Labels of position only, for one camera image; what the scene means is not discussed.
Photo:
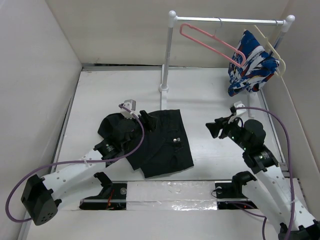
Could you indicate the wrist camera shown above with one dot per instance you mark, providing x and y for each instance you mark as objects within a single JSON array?
[
  {"x": 128, "y": 108},
  {"x": 237, "y": 109}
]

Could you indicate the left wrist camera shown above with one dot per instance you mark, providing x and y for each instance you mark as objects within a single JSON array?
[{"x": 128, "y": 108}]

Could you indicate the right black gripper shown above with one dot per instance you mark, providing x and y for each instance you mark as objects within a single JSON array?
[{"x": 220, "y": 123}]

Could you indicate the white metal clothes rack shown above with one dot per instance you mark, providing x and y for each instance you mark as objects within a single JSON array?
[{"x": 173, "y": 18}]

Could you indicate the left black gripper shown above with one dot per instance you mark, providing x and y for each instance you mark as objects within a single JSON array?
[{"x": 149, "y": 121}]

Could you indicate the black trousers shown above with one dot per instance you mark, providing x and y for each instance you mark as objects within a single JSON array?
[{"x": 163, "y": 151}]

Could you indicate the blue white patterned garment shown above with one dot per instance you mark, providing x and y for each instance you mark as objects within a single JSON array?
[{"x": 258, "y": 67}]

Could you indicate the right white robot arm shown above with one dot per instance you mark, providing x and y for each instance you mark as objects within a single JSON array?
[{"x": 265, "y": 184}]

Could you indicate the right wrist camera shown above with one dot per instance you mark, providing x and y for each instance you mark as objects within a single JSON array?
[{"x": 237, "y": 109}]

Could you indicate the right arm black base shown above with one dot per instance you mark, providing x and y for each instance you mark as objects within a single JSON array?
[{"x": 228, "y": 194}]

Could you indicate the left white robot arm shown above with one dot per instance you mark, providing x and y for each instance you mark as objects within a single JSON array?
[{"x": 42, "y": 197}]

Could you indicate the cream plastic hanger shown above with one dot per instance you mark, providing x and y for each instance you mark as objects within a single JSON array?
[{"x": 279, "y": 71}]

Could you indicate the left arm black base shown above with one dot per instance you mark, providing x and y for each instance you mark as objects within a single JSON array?
[{"x": 112, "y": 196}]

